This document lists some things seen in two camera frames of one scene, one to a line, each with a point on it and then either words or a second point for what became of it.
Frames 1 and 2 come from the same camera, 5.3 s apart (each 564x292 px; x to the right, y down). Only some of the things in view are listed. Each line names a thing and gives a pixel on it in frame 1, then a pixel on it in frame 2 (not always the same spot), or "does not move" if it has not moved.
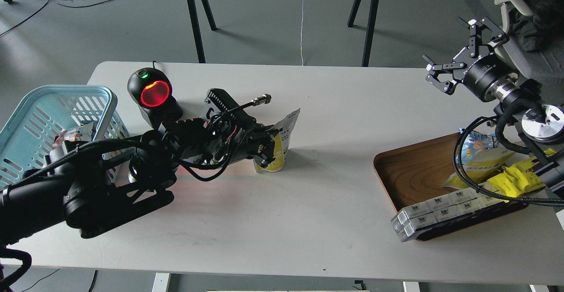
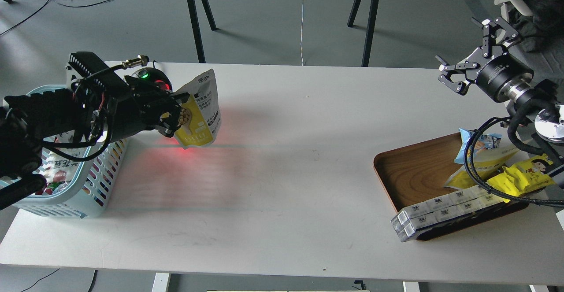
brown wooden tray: x=412 y=174 does not move
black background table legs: x=370 y=31 does not move
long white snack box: x=406 y=223 does not move
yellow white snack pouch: x=285 y=126 → x=200 y=116
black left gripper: x=220 y=137 → x=113 y=109
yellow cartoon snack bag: x=515 y=181 does not move
